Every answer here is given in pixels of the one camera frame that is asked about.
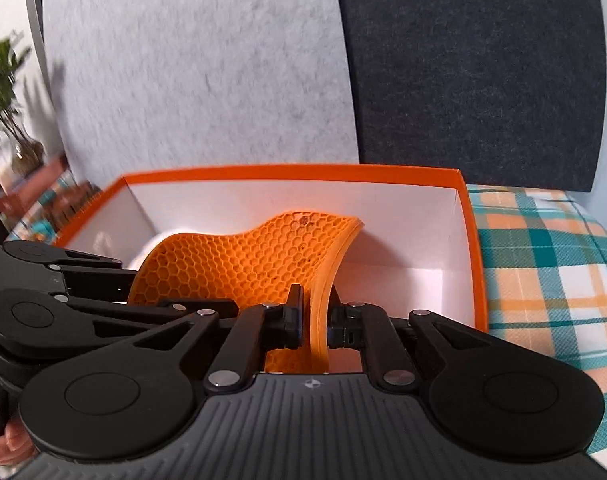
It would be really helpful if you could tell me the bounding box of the person's left hand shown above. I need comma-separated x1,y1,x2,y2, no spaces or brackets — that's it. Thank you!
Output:
0,421,37,467

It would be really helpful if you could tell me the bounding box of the dark grey felt panel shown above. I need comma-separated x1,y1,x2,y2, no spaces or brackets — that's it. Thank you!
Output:
331,0,607,193

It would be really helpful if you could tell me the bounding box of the orange cardboard box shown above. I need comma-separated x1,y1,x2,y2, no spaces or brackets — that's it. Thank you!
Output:
51,162,489,376

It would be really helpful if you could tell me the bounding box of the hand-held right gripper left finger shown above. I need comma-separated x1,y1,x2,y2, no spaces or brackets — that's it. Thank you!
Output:
116,284,305,395

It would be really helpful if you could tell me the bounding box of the reddish brown box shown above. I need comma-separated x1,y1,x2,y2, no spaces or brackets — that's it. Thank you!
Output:
0,155,69,216

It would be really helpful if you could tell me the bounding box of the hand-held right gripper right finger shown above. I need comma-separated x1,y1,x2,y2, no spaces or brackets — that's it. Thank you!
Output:
327,285,487,392

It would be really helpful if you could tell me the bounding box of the glass vase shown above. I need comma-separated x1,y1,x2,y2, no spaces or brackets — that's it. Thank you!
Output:
8,132,47,176

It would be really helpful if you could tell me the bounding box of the orange honeycomb silicone mat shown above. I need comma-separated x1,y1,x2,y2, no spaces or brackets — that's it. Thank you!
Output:
128,212,364,376

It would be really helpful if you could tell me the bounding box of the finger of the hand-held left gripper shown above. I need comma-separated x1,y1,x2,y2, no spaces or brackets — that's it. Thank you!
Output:
48,249,137,304
58,295,240,342

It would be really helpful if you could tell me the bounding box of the grey metal frame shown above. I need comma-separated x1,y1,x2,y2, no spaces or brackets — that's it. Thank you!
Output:
22,0,70,163

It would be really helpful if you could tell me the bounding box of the light grey felt panel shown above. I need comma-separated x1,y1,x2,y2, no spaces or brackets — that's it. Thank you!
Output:
38,0,361,201

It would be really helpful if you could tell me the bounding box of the plaid blanket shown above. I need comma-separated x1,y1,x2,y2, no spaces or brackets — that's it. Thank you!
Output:
4,170,607,466

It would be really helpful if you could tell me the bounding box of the green houseplant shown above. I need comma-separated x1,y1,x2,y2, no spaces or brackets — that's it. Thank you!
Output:
0,35,34,146

